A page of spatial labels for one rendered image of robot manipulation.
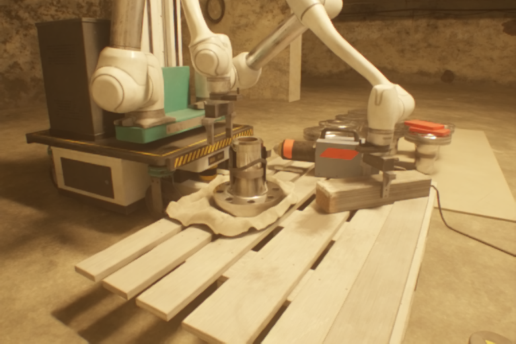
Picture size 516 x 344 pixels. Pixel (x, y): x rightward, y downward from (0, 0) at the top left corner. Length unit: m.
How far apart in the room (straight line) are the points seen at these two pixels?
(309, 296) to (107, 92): 0.82
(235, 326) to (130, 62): 0.82
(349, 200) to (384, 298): 0.50
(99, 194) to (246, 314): 0.99
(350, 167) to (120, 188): 0.98
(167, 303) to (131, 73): 0.69
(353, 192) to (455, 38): 8.93
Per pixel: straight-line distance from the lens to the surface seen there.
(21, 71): 5.99
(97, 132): 1.67
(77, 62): 1.67
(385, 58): 10.21
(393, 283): 0.92
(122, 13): 1.21
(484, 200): 1.99
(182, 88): 1.76
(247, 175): 1.21
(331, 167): 1.59
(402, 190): 1.40
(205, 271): 0.95
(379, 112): 1.26
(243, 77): 1.84
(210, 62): 1.10
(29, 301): 1.25
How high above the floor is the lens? 0.68
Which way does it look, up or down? 15 degrees down
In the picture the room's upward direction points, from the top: straight up
